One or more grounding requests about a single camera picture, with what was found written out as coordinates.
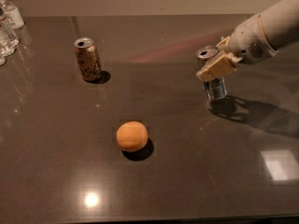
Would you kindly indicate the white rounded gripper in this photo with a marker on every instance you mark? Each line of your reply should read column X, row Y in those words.
column 248, row 41

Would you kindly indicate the silver redbull can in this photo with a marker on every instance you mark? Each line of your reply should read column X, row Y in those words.
column 215, row 89

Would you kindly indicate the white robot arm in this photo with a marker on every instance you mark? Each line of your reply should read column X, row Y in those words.
column 281, row 24

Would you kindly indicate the gold brown soda can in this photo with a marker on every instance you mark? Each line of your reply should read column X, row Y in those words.
column 88, row 59

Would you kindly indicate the orange fruit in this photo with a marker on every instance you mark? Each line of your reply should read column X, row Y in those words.
column 132, row 136

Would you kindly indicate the clear plastic water bottle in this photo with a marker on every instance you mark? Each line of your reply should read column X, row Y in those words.
column 8, row 38

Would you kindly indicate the white-label plastic bottle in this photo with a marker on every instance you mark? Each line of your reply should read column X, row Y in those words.
column 13, row 14

